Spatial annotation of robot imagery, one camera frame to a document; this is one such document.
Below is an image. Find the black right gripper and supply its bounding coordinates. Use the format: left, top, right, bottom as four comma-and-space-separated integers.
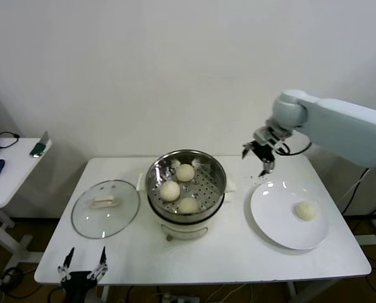
241, 141, 276, 177

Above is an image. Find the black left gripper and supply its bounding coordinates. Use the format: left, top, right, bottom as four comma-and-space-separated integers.
58, 246, 109, 303

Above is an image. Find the white steamed baozi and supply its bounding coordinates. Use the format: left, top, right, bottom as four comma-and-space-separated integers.
294, 201, 318, 221
177, 197, 200, 215
176, 163, 195, 182
160, 181, 181, 202

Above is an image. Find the round glass pot lid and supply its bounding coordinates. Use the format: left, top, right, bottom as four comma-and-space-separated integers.
71, 179, 141, 239

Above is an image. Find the perforated steel steamer basket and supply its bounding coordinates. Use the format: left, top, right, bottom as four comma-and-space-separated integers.
136, 149, 238, 222

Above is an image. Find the white round plate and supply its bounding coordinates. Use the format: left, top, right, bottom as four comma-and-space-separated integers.
250, 181, 330, 251

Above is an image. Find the white electric cooker base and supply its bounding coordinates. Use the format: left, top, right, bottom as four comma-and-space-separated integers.
148, 192, 234, 242

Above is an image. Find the white side table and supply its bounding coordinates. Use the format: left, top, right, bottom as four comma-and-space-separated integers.
0, 138, 53, 253

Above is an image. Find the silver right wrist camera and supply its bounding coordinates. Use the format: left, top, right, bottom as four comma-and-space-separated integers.
253, 125, 285, 146

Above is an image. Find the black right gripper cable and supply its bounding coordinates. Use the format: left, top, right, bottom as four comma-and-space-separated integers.
276, 141, 313, 157

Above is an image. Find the black floor cable coil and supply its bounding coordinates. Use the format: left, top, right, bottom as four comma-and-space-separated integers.
0, 266, 27, 293

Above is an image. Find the white power cable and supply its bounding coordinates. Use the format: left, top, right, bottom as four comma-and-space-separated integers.
336, 167, 373, 205

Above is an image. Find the green handled scraper tool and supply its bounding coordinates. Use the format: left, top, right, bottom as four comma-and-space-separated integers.
29, 131, 51, 158

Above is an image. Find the black laptop cable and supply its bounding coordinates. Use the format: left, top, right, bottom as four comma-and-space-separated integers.
0, 131, 20, 150

